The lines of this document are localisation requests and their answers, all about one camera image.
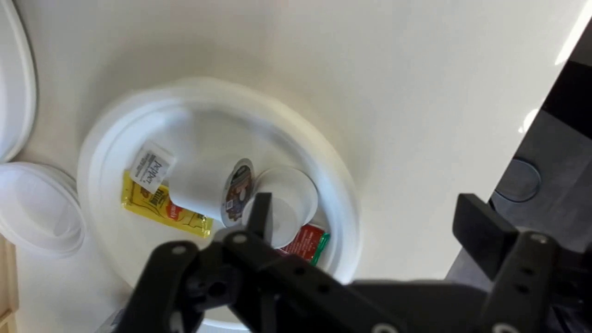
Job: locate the red sauce packet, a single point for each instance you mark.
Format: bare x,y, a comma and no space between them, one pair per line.
307,240

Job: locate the open cardboard box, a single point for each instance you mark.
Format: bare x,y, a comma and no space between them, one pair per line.
6,288

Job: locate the small white printed packet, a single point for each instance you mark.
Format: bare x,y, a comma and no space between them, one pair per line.
152,166

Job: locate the white capsule with dark lid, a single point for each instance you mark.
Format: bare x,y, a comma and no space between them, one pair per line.
239,190

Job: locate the small white plastic lid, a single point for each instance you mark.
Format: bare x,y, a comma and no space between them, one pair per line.
37,209

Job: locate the white disposable plate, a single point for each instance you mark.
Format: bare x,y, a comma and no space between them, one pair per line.
204,122

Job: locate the white coffee capsule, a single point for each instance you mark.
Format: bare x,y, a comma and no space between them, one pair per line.
292,203

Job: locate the yellow mustard packet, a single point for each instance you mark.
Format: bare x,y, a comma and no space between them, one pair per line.
159,213

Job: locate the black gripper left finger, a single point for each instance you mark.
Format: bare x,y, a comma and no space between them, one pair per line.
204,283

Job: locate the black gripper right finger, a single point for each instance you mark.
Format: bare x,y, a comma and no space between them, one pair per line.
524,277

